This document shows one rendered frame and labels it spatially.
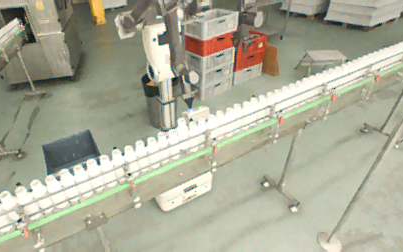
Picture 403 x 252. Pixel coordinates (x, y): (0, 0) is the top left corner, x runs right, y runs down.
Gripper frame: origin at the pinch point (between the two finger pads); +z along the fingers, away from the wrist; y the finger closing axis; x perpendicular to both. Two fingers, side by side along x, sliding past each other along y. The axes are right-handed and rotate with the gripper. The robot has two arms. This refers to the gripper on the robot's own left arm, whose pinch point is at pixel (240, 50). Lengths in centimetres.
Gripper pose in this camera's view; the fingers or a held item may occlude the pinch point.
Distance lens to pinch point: 148.1
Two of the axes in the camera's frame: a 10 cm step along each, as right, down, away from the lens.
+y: -4.5, -4.9, 7.5
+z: 0.9, 8.1, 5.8
